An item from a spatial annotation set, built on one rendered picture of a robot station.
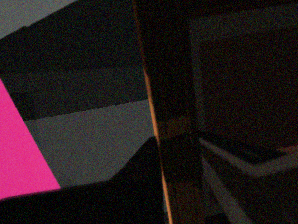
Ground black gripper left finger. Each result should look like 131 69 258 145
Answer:
0 136 164 224

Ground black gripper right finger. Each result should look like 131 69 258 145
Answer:
198 130 298 224

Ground dark brown picture frame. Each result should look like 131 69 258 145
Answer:
132 0 298 224

